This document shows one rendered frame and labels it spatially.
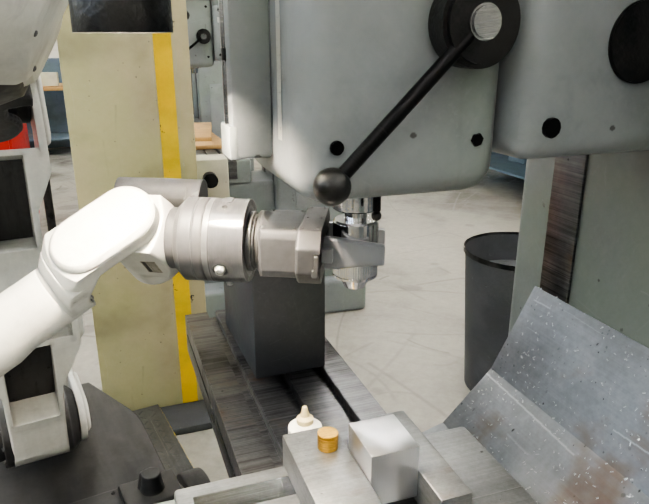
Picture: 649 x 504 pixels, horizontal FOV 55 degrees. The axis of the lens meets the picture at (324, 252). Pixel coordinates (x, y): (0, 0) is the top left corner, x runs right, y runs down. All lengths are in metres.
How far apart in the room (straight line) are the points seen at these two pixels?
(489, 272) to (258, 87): 2.03
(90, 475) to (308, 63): 1.15
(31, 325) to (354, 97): 0.39
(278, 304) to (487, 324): 1.72
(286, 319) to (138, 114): 1.43
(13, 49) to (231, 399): 0.55
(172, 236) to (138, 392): 2.03
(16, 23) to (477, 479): 0.70
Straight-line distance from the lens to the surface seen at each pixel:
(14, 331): 0.68
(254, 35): 0.57
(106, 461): 1.52
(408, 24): 0.53
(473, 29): 0.52
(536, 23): 0.57
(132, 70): 2.30
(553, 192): 0.96
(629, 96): 0.64
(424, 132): 0.54
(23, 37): 0.81
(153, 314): 2.50
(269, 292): 0.97
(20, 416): 1.38
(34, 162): 1.13
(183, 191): 0.69
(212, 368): 1.07
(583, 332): 0.93
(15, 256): 1.16
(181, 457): 1.77
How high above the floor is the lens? 1.44
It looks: 19 degrees down
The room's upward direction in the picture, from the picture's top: straight up
